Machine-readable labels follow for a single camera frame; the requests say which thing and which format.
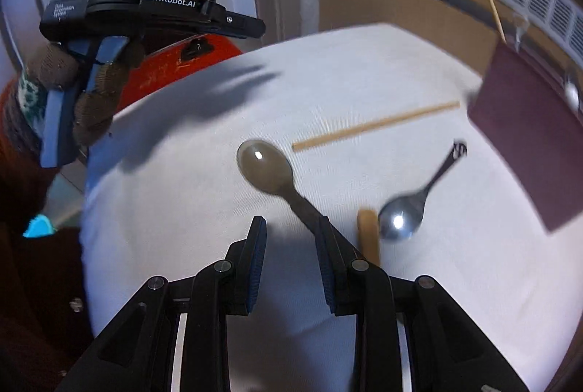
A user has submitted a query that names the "brown translucent large spoon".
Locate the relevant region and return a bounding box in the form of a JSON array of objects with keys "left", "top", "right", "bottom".
[{"left": 237, "top": 139, "right": 329, "bottom": 238}]

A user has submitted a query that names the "person's left hand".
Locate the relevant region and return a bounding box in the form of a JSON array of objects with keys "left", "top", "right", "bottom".
[{"left": 27, "top": 42, "right": 146, "bottom": 148}]

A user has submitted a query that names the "wooden chopstick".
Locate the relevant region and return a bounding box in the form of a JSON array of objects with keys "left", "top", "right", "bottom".
[
  {"left": 291, "top": 101, "right": 461, "bottom": 152},
  {"left": 478, "top": 0, "right": 507, "bottom": 44}
]

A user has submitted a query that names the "light wooden spoon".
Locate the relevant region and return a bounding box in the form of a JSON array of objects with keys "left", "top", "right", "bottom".
[{"left": 356, "top": 209, "right": 383, "bottom": 267}]

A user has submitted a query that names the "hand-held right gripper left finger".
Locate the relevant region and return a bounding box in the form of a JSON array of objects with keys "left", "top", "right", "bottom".
[{"left": 59, "top": 216, "right": 268, "bottom": 392}]

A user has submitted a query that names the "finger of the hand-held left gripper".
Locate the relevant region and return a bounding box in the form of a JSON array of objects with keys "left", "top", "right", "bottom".
[{"left": 200, "top": 0, "right": 267, "bottom": 40}]

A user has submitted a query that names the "cyan plastic object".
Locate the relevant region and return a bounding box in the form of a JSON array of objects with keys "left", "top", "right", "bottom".
[{"left": 23, "top": 213, "right": 58, "bottom": 239}]

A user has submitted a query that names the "white tablecloth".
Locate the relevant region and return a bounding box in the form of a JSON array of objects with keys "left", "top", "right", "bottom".
[{"left": 82, "top": 23, "right": 579, "bottom": 392}]

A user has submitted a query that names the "metal spoon with cutout handle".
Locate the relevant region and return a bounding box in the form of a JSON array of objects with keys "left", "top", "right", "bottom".
[{"left": 378, "top": 139, "right": 468, "bottom": 242}]

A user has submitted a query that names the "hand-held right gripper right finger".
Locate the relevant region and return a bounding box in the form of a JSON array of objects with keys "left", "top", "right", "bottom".
[{"left": 314, "top": 214, "right": 515, "bottom": 392}]

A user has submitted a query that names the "maroon plastic utensil holder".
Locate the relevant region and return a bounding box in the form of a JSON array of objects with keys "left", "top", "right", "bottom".
[{"left": 468, "top": 41, "right": 583, "bottom": 232}]

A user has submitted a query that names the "person's dark red garment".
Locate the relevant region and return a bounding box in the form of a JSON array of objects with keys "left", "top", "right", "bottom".
[{"left": 0, "top": 137, "right": 98, "bottom": 392}]

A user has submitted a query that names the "red floor mat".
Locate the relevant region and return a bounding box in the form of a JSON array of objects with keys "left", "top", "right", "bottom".
[{"left": 109, "top": 32, "right": 242, "bottom": 117}]

